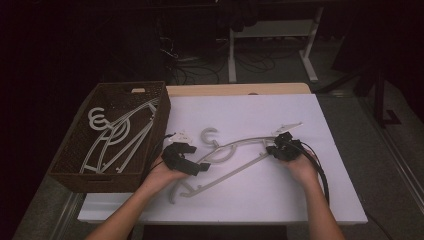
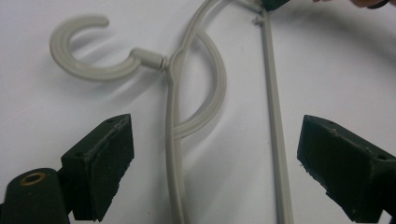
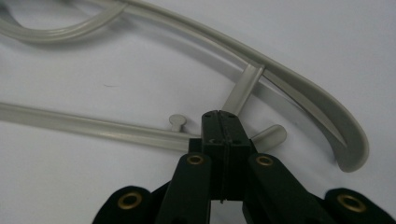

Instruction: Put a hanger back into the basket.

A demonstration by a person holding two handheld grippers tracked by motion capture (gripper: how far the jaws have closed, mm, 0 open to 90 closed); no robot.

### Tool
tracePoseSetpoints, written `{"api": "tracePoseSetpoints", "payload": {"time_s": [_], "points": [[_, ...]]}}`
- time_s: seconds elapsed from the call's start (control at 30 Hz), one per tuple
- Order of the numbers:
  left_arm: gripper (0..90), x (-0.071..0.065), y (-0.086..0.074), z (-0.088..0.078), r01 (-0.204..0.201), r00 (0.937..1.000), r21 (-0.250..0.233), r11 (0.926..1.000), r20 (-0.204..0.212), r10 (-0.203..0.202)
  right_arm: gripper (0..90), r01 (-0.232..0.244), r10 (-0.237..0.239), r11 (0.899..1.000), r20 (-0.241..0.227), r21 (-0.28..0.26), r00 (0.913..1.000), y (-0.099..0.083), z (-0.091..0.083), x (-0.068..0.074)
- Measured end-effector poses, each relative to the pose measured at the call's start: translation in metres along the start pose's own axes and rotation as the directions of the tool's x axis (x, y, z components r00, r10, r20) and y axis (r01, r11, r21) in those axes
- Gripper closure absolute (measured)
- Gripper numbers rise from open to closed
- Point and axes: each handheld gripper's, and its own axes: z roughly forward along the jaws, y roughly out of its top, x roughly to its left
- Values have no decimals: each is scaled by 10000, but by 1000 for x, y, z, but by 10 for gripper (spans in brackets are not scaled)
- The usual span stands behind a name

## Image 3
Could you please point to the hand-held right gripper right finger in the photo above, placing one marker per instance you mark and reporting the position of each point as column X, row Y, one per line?
column 233, row 140

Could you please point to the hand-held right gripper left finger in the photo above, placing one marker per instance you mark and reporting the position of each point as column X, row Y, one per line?
column 213, row 133

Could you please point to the grey plastic clothes hanger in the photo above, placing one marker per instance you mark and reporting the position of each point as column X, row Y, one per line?
column 311, row 90

